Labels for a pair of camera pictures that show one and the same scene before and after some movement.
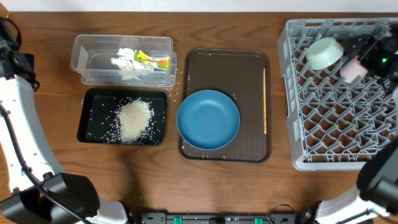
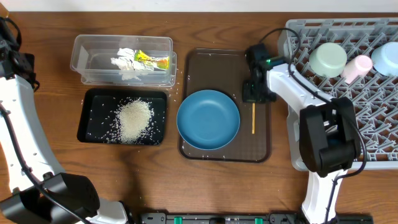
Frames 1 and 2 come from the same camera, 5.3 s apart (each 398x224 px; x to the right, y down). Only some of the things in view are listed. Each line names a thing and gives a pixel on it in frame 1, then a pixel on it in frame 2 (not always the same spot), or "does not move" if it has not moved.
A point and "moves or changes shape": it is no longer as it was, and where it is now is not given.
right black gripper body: x=377 y=61 to x=255 y=93
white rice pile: x=134 y=116 does not move
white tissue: x=140 y=66 does not move
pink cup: x=353 y=70 does not move
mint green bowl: x=324 y=53 moves or changes shape
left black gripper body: x=28 y=61 does not move
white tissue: x=122 y=60 does not move
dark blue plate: x=208 y=119 does not move
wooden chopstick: x=265 y=111 to x=253 y=118
